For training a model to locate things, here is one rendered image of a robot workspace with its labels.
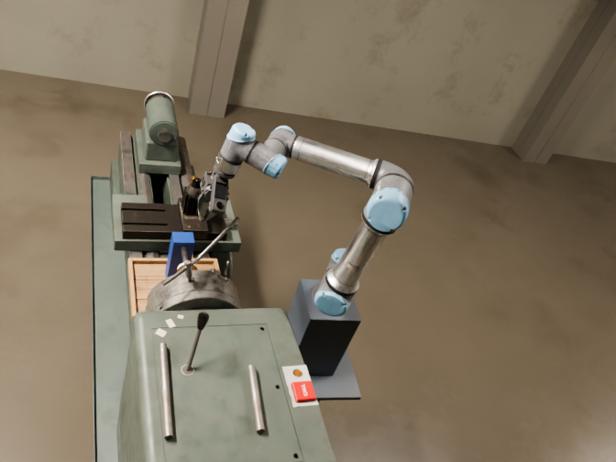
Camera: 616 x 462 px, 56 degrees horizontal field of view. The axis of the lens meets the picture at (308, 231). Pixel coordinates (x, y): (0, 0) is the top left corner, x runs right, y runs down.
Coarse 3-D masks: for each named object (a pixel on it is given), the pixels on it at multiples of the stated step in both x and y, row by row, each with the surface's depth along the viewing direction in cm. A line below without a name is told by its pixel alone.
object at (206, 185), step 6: (216, 168) 178; (204, 174) 185; (210, 174) 187; (216, 174) 182; (222, 174) 177; (234, 174) 180; (204, 180) 184; (210, 180) 183; (204, 186) 185; (210, 186) 180; (210, 192) 181; (228, 192) 184; (210, 198) 183
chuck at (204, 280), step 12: (180, 276) 189; (192, 276) 189; (204, 276) 190; (216, 276) 193; (156, 288) 190; (168, 288) 187; (180, 288) 186; (192, 288) 185; (204, 288) 186; (216, 288) 189; (228, 288) 194; (156, 300) 187
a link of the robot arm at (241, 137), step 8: (232, 128) 171; (240, 128) 170; (248, 128) 173; (232, 136) 171; (240, 136) 169; (248, 136) 170; (224, 144) 174; (232, 144) 171; (240, 144) 171; (248, 144) 172; (224, 152) 174; (232, 152) 173; (240, 152) 172; (232, 160) 174; (240, 160) 176
